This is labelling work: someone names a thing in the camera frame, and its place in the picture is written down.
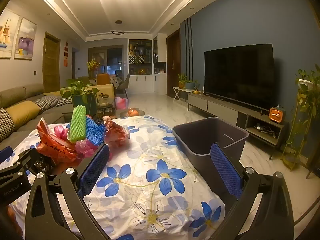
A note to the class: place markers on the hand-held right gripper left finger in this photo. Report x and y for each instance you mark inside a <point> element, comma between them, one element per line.
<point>93,170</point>

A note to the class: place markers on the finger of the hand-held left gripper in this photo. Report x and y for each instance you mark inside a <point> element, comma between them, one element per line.
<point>5,154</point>
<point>22,158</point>

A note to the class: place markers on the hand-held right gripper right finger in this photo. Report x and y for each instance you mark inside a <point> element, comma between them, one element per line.
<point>226,170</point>

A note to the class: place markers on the black plastic bag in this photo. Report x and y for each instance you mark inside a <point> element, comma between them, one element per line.
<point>44,163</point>

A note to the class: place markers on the pink plastic bag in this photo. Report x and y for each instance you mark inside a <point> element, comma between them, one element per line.
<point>60,131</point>
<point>86,148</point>

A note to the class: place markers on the grey plastic bin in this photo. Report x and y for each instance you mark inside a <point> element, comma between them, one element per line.
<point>210,140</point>

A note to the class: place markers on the blue foam net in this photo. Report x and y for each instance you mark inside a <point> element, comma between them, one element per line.
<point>94,131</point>

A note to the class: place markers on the red white plastic bag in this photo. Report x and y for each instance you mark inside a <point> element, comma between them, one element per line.
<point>117,133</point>

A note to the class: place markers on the green foam net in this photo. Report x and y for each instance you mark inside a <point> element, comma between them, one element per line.
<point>78,123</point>

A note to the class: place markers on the houndstooth cushion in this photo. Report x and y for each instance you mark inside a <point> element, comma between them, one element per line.
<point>5,125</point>

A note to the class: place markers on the large yellow cushion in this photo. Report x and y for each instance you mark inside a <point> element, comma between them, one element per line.
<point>21,113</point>

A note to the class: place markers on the blue floral cloth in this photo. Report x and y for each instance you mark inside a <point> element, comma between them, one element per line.
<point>140,180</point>

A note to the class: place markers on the pink pig toy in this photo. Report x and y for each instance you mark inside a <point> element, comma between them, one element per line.
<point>106,118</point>

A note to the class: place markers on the small glass jar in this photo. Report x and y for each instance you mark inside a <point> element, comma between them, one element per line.
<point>108,111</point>

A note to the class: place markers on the black white patterned cushion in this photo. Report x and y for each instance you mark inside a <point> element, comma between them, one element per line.
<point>46,102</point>
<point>63,101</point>

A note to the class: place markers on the dark coffee table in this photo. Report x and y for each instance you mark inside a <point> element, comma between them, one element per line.
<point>67,113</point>

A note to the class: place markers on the grey television cabinet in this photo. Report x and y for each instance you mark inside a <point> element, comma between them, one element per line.
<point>225,107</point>

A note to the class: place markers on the grey sofa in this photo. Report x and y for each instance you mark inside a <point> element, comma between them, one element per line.
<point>27,93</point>

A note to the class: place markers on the plate of oranges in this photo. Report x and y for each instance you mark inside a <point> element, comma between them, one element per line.
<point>132,112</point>

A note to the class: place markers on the pothos in teal planter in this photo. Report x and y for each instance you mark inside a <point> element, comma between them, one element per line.
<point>82,100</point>

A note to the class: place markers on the flat yellow cushion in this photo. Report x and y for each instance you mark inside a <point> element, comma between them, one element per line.
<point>53,93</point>

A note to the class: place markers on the pink gift bag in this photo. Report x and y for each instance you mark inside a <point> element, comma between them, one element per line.
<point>121,103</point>

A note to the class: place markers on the orange retro speaker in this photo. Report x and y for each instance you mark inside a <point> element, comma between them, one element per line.
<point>276,115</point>

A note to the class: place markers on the yellow upholstered seat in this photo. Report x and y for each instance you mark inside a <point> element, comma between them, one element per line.
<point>105,90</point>

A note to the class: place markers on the small orange ornament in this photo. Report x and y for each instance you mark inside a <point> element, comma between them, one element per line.
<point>196,92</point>

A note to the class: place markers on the orange dining chair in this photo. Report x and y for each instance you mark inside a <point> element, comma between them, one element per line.
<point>103,79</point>

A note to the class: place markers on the grey dining chair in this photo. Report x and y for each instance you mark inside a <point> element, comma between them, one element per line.
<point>123,83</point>

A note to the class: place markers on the plant in teal bowl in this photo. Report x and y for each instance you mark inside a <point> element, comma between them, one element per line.
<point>191,85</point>

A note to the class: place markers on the white folding side table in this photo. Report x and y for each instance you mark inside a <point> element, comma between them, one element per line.
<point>181,89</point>

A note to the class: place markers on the black television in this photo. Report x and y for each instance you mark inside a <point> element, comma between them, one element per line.
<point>237,75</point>

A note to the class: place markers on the plant in orange pot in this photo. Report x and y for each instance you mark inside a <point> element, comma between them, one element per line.
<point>182,82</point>

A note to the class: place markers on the white display cabinet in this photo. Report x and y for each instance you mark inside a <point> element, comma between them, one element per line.
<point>141,80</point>

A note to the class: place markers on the light wooden door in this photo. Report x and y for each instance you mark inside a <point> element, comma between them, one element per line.
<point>51,60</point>

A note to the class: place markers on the yellow flowers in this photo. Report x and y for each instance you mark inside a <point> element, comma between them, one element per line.
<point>93,65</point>

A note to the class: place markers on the glass sliding door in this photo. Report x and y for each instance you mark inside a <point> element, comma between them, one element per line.
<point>112,60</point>

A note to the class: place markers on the trailing plant on gold stand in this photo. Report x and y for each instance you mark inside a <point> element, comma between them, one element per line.
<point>308,90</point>

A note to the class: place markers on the purple painting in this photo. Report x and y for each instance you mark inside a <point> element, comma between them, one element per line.
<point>25,38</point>

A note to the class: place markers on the dark wooden door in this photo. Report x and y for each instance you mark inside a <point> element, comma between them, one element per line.
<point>173,65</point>

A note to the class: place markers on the sailboat painting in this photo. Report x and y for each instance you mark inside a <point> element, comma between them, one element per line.
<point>6,35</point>

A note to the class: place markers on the red wall hangings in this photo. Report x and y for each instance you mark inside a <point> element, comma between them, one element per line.
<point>66,52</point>

